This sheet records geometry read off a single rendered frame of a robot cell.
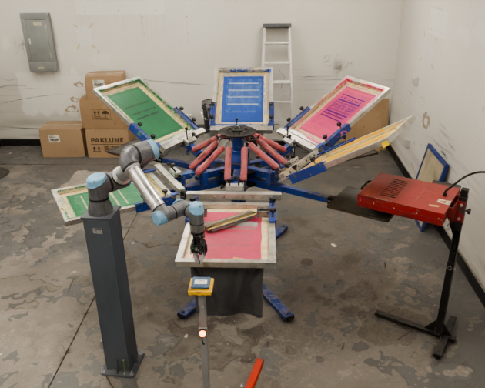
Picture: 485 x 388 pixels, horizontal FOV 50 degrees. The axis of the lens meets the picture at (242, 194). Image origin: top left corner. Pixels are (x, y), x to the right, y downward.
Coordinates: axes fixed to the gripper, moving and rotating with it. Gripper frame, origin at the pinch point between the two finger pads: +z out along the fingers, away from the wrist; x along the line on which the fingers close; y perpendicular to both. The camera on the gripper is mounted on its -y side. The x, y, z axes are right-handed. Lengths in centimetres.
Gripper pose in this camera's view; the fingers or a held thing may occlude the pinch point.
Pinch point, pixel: (199, 261)
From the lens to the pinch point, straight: 279.7
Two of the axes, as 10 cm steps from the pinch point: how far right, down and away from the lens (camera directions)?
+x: 10.0, 0.1, -0.5
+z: 0.1, 9.1, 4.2
